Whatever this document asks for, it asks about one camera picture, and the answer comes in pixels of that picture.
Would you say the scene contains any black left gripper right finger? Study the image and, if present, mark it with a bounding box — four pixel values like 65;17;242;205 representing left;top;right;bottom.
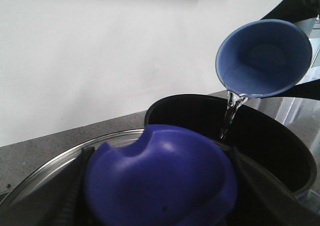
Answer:
225;147;320;226

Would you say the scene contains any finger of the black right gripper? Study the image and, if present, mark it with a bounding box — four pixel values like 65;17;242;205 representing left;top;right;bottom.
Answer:
280;79;320;99
261;0;320;24

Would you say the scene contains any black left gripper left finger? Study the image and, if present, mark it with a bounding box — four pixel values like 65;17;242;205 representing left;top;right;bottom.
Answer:
0;147;95;226

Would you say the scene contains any light blue ribbed cup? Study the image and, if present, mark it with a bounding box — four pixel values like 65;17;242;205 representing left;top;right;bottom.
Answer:
215;19;313;98

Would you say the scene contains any dark blue cooking pot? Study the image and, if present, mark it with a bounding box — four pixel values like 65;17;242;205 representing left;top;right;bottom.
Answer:
144;94;317;198

